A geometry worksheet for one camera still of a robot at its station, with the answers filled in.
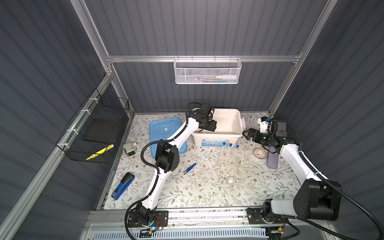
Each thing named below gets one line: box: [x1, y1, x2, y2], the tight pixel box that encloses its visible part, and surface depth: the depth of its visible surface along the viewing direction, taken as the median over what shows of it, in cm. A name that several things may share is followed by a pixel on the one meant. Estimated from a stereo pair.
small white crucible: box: [227, 177, 236, 185], surface depth 86 cm
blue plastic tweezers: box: [183, 163, 197, 175], surface depth 93 cm
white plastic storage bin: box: [192, 108, 246, 148], surface depth 96 cm
